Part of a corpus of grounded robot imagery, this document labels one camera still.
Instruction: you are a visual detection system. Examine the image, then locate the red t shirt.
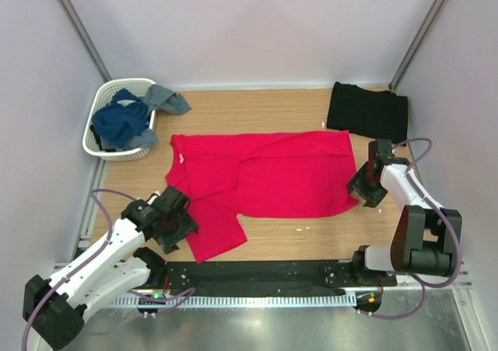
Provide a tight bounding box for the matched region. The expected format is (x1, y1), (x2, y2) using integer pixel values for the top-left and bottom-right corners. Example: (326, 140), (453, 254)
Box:
(166, 131), (358, 263)

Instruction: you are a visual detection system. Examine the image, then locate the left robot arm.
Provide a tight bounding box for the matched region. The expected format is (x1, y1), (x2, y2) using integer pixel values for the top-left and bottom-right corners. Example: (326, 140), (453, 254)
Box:
(21, 186), (198, 350)

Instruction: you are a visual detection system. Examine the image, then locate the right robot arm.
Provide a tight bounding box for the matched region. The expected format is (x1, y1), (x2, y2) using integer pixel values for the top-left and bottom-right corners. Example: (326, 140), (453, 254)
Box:
(347, 139), (462, 288)

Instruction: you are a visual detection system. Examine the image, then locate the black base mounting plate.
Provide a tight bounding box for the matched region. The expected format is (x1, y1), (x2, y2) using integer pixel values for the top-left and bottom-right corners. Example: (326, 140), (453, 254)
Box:
(157, 260), (398, 295)

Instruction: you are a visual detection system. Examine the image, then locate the folded black t shirt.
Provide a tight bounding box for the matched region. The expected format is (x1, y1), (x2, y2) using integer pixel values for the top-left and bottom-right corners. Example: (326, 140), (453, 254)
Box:
(326, 82), (409, 143)

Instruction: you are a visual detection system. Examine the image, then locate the dark blue t shirt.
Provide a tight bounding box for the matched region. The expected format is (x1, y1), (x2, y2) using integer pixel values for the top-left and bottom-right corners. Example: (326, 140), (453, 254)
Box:
(91, 88), (149, 150)

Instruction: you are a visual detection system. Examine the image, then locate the grey blue t shirt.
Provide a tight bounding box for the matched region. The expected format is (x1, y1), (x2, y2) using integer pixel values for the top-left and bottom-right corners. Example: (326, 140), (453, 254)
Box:
(124, 84), (191, 150)

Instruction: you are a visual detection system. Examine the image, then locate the white plastic laundry basket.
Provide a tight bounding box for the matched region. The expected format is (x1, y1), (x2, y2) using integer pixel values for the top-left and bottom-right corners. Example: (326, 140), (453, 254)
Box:
(81, 77), (159, 162)

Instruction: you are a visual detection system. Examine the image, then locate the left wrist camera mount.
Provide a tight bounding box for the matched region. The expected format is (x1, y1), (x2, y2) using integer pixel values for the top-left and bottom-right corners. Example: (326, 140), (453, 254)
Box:
(146, 191), (161, 204)

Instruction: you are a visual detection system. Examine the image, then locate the slotted white cable duct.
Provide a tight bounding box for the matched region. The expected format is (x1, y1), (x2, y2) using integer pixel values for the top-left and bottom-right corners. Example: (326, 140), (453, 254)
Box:
(105, 293), (356, 310)

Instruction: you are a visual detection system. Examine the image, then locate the right aluminium corner post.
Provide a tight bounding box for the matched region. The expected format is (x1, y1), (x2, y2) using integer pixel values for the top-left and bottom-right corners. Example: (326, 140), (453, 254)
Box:
(388, 0), (449, 92)

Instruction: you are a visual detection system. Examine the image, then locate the aluminium corner post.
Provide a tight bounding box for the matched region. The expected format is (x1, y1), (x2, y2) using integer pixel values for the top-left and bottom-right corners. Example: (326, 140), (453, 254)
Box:
(388, 0), (449, 92)
(56, 0), (112, 82)

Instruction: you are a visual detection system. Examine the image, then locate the left aluminium corner post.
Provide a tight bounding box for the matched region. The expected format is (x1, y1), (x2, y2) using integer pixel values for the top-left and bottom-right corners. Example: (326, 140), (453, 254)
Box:
(56, 0), (112, 82)

